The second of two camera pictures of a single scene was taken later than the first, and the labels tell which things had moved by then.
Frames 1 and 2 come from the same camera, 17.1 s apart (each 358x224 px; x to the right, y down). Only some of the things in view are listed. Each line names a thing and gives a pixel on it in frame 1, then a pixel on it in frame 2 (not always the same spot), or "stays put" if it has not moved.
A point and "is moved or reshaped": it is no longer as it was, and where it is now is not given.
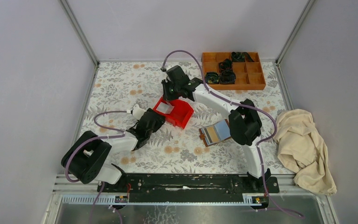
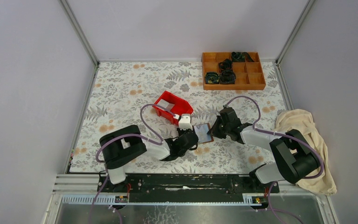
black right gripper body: (170, 90) → (219, 130)
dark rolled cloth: (227, 77) stays put
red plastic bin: (178, 112) stays put
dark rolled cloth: (225, 65) stays put
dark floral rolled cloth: (212, 77) stays put
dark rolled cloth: (241, 57) stays put
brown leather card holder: (215, 133) is moved or reshaped
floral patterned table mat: (145, 134) stays put
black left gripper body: (158, 122) → (181, 132)
